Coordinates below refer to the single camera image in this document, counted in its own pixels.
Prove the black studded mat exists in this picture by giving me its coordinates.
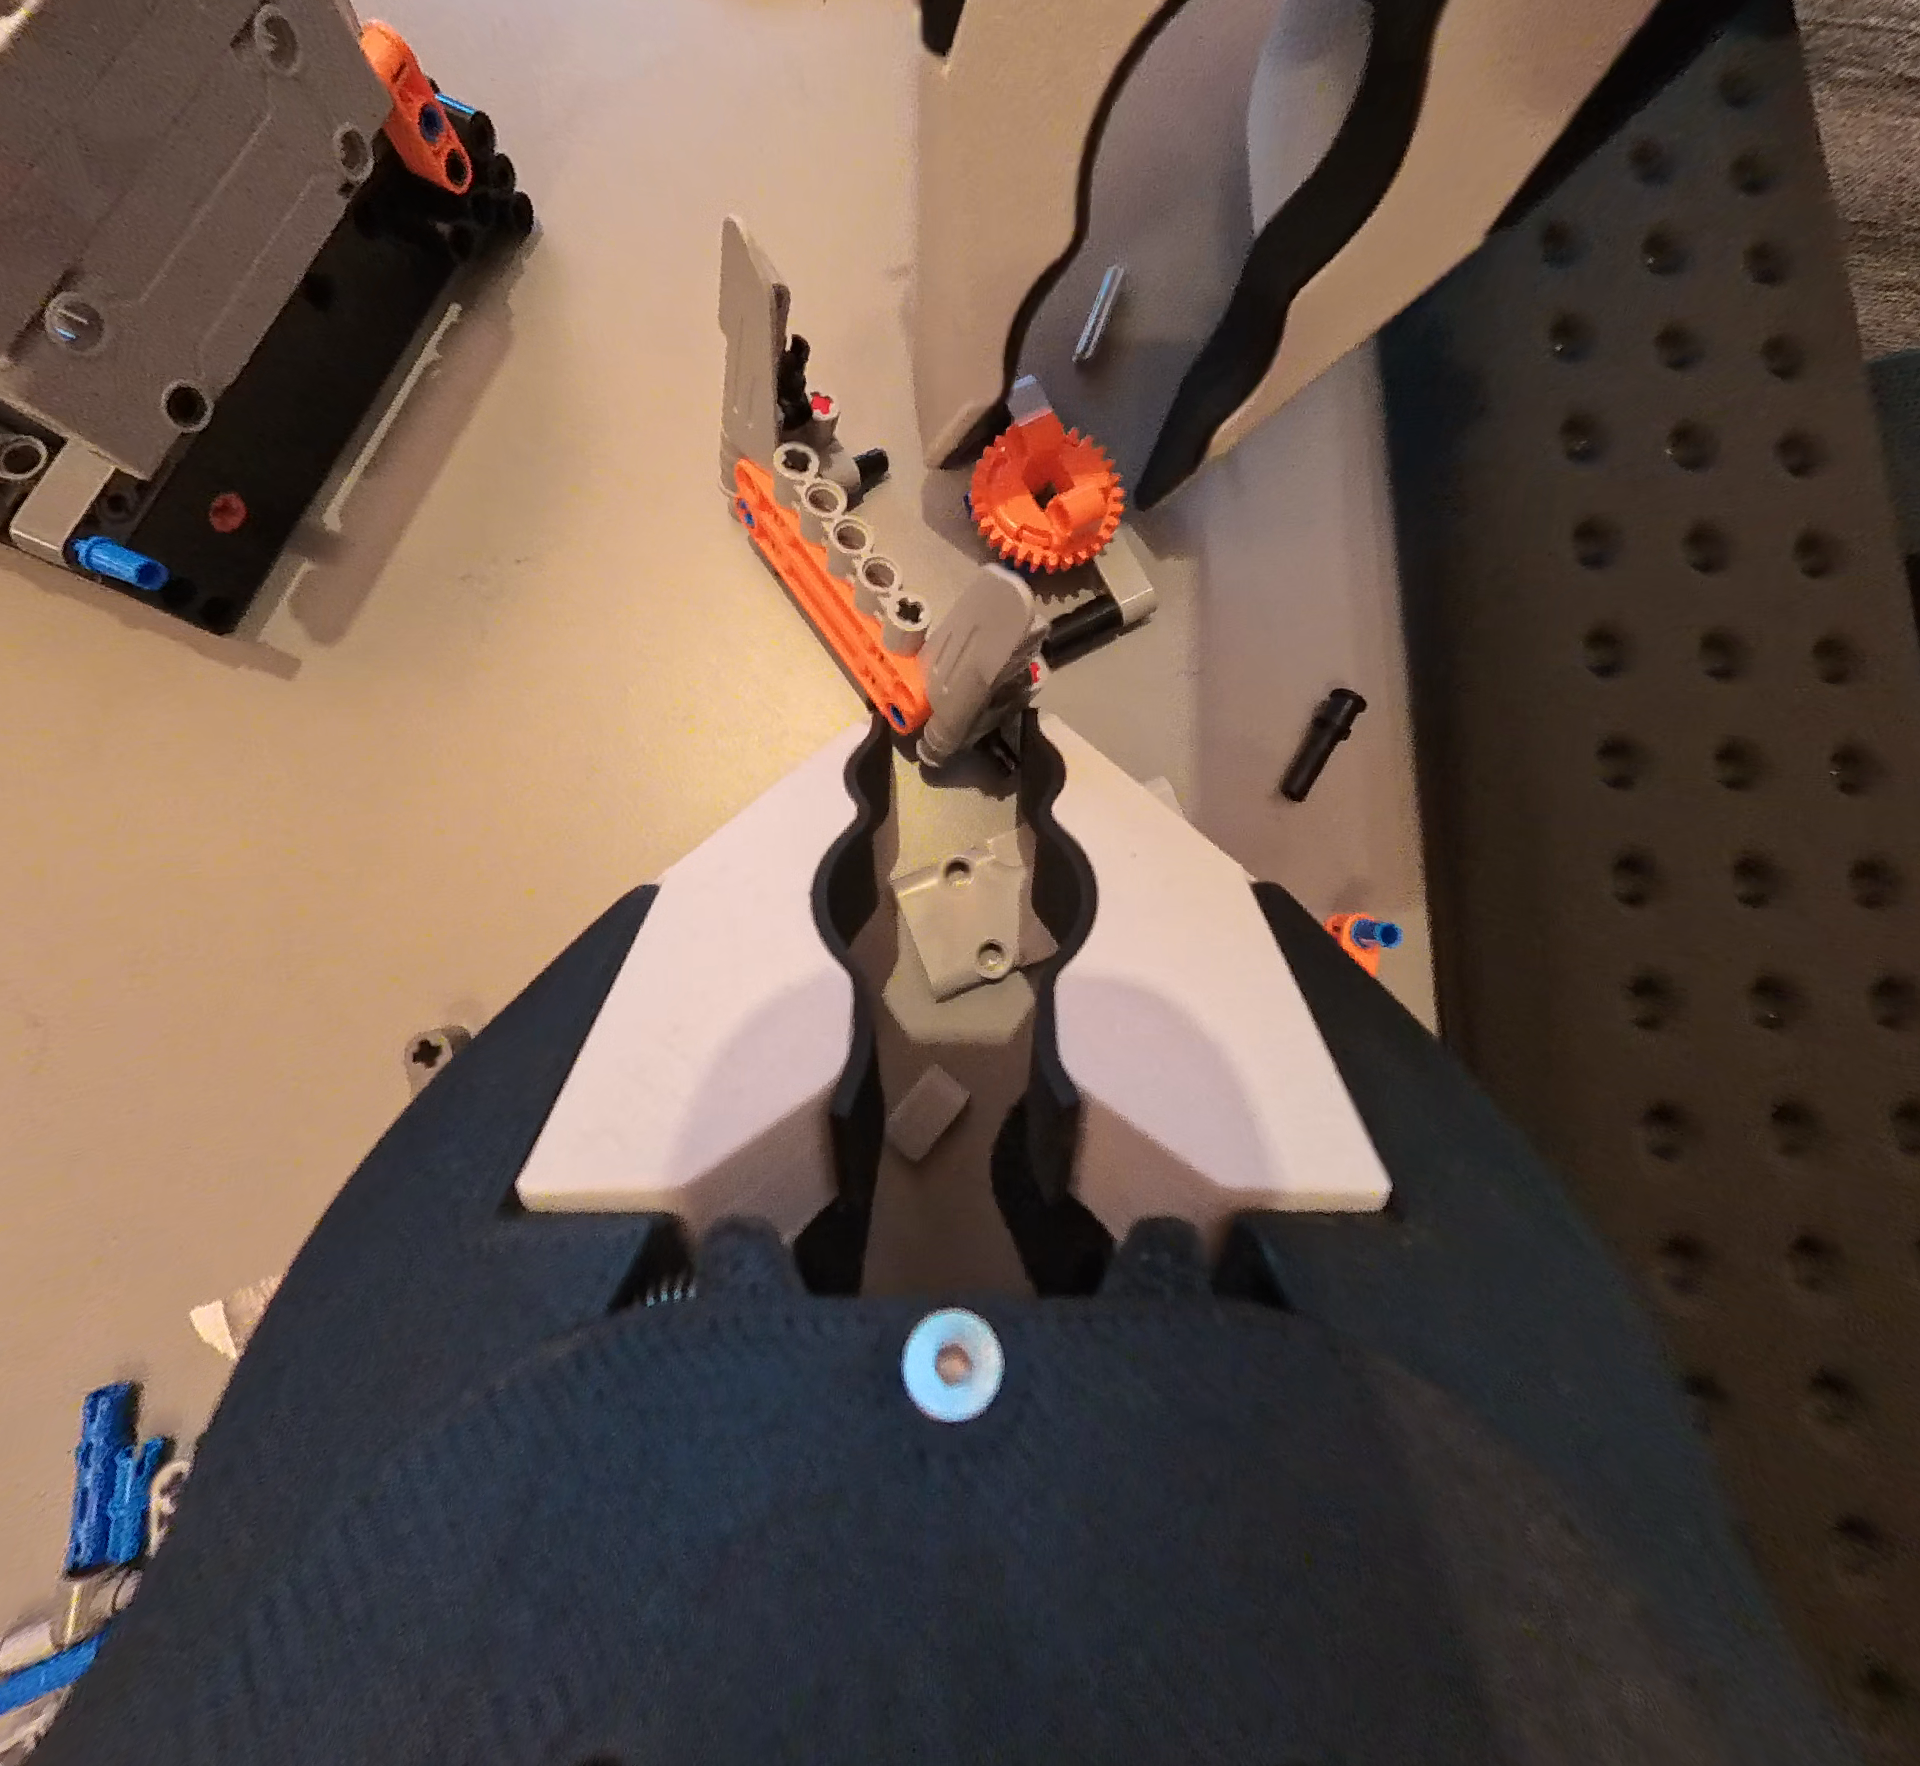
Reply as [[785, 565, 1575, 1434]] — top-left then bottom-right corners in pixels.
[[1381, 0, 1920, 1766]]

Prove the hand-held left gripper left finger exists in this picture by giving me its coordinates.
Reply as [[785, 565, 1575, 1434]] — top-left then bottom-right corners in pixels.
[[518, 733, 903, 1254]]

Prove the grey beam with black pin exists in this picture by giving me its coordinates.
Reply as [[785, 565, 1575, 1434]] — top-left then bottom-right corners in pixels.
[[1006, 373, 1163, 643]]

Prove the grey black robot model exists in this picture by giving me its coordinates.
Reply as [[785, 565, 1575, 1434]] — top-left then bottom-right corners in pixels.
[[0, 0, 535, 634]]

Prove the small orange grey subassembly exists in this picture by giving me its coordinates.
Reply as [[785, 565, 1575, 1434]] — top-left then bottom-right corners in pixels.
[[714, 222, 1051, 762]]

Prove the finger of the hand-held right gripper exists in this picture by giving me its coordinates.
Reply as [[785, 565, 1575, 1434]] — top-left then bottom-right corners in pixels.
[[908, 0, 1298, 464], [1134, 0, 1806, 509]]

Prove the small grey bracket piece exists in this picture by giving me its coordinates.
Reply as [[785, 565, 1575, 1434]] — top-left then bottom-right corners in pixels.
[[879, 1076, 977, 1160]]

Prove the pile of plastic building pieces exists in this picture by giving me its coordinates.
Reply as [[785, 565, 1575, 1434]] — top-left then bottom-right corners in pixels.
[[0, 1274, 286, 1694]]

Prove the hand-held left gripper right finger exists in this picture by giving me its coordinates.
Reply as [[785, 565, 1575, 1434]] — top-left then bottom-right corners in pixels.
[[1035, 733, 1398, 1254]]

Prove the loose black pin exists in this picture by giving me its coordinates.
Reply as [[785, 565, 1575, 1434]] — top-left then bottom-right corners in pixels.
[[1283, 692, 1366, 804]]

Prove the light grey panel piece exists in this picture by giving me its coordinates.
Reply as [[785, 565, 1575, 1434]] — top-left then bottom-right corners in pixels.
[[886, 837, 1037, 1005]]

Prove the small orange gear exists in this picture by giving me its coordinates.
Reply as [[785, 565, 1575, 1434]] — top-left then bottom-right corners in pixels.
[[968, 416, 1127, 569]]

